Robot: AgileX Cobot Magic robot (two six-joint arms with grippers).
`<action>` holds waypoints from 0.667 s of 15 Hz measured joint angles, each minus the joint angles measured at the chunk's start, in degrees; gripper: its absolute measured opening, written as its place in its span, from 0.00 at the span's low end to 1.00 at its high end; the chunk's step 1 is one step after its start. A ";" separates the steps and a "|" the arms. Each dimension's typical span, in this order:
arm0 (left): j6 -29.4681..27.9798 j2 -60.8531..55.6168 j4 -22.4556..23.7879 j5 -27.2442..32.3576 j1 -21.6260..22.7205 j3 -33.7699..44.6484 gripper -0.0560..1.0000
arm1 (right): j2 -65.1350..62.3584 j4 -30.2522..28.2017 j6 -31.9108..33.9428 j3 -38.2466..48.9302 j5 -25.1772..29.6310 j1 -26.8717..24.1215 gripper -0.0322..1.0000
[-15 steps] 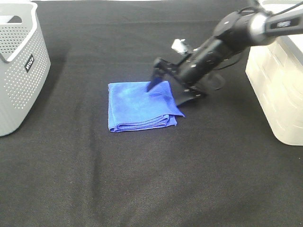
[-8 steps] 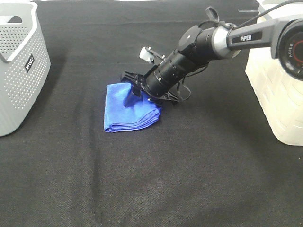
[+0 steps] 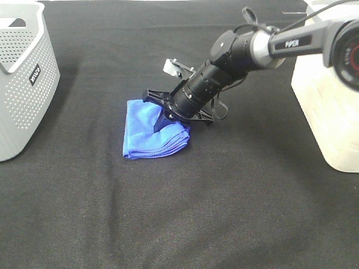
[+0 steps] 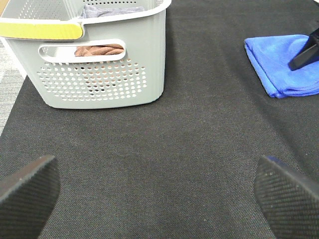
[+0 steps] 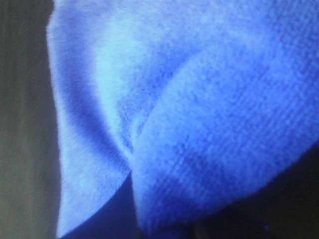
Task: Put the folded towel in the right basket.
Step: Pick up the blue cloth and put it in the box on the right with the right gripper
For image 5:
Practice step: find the blue microfiber towel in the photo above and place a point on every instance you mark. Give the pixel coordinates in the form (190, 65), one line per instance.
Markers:
(199, 103)

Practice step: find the black fabric table cover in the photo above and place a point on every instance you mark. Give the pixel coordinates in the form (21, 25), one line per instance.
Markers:
(29, 155)

